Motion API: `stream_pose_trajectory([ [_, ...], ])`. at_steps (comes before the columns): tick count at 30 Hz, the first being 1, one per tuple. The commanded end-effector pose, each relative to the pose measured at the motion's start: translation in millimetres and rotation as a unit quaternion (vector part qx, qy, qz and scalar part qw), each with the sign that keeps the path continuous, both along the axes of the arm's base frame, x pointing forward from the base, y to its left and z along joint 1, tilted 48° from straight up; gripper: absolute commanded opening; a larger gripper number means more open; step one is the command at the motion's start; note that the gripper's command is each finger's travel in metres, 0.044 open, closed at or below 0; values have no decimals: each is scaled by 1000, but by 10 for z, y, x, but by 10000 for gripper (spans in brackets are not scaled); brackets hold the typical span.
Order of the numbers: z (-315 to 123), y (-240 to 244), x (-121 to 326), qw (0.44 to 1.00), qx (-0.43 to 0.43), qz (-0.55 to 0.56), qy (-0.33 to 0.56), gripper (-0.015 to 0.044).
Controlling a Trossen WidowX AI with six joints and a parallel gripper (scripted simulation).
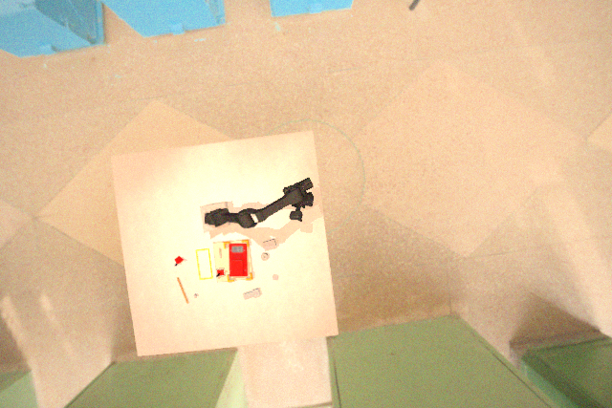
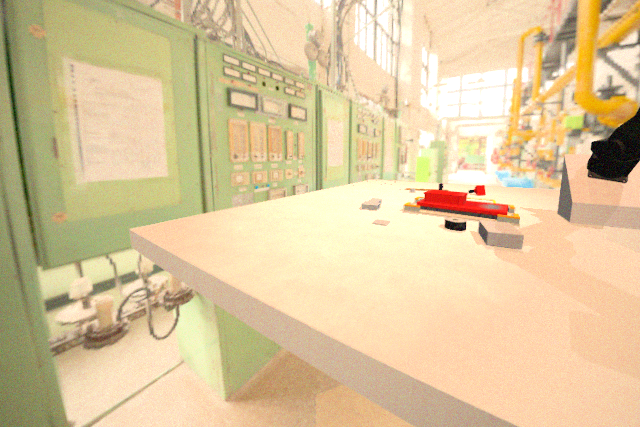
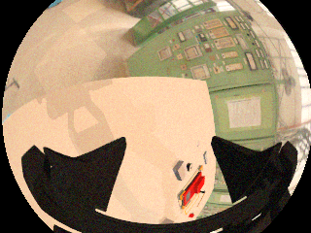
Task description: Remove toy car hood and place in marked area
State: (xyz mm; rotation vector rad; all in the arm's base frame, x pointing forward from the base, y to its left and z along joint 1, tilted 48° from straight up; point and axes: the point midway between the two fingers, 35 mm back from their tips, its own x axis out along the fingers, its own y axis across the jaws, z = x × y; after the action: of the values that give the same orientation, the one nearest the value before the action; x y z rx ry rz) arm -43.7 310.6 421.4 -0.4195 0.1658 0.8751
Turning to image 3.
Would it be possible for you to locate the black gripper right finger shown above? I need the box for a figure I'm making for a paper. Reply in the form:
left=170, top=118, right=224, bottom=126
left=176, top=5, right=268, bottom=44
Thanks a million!
left=210, top=136, right=283, bottom=203

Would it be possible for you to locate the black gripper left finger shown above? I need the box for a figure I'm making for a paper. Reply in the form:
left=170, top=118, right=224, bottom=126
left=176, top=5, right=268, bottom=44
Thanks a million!
left=43, top=137, right=127, bottom=213

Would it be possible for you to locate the black toy tyre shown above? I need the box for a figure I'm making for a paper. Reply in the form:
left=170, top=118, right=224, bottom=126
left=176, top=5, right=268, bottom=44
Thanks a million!
left=186, top=163, right=193, bottom=171

